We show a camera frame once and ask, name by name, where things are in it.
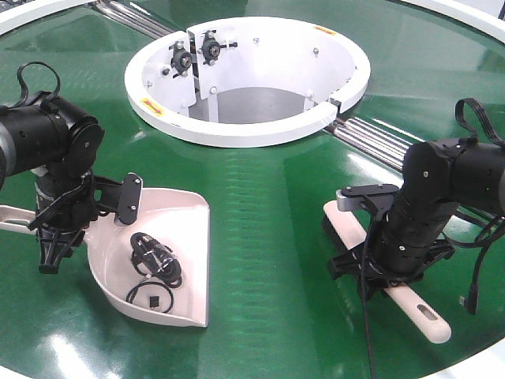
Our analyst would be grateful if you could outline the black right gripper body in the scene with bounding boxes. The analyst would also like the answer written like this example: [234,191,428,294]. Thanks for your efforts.
[359,193,456,288]

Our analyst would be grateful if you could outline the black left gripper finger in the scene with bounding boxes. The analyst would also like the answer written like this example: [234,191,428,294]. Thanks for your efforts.
[62,229,85,257]
[37,231,65,274]

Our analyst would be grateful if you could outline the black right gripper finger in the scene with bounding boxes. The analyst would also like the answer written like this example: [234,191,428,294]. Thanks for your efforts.
[327,244,365,280]

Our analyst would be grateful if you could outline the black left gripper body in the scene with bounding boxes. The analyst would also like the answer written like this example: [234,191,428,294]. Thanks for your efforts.
[28,165,122,231]

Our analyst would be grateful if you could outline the pink hand brush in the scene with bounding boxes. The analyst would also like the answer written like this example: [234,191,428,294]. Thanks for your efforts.
[323,200,451,343]

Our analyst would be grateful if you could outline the pink plastic dustpan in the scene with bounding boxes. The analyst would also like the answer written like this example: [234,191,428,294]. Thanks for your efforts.
[0,187,211,328]

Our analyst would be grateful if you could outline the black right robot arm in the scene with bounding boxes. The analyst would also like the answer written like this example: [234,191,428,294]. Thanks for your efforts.
[328,139,504,288]

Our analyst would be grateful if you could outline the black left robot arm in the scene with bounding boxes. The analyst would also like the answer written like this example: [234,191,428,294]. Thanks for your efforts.
[1,92,122,274]

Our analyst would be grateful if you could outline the right steel roller set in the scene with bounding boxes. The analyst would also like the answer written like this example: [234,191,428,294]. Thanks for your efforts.
[322,117,505,228]

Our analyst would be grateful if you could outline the steel roller set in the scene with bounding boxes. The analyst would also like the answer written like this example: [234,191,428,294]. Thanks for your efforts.
[322,117,505,228]
[92,1,176,39]

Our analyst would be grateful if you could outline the front orange warning sticker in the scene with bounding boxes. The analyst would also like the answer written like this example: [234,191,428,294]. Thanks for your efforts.
[140,97,165,117]

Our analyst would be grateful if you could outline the orange warning sticker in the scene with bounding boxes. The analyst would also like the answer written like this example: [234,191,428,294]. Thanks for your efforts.
[140,97,165,117]
[313,25,338,36]

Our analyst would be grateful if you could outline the left black bearing block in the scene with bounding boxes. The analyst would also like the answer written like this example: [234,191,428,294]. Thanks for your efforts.
[170,40,193,78]

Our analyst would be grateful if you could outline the black bearing block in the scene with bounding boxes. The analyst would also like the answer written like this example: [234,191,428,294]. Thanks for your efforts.
[200,30,238,66]
[170,40,193,78]

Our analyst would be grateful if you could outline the white outer rim left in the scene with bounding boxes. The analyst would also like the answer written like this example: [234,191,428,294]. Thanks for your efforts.
[1,0,96,36]

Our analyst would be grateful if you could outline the white rim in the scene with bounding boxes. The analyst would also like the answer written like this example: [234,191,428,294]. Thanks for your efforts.
[404,0,504,43]
[1,0,96,36]

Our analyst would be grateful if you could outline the left steel roller set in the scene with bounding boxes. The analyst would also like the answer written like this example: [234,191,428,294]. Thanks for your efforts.
[92,1,176,39]

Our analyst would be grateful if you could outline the right black bearing block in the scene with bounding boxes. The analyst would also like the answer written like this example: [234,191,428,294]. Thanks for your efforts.
[200,30,238,66]

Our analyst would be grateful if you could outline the rear orange warning sticker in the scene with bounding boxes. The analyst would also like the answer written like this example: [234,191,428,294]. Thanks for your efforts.
[313,25,338,36]

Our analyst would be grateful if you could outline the white outer rim right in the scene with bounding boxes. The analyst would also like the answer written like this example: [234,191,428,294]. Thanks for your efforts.
[404,0,504,43]

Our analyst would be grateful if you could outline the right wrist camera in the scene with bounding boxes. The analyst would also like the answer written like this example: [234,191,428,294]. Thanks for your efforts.
[336,184,399,212]

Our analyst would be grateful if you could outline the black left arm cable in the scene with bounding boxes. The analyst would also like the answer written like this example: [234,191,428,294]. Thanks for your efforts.
[16,62,62,107]

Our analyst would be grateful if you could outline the white central ring housing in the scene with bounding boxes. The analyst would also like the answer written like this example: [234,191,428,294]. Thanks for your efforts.
[124,17,371,148]

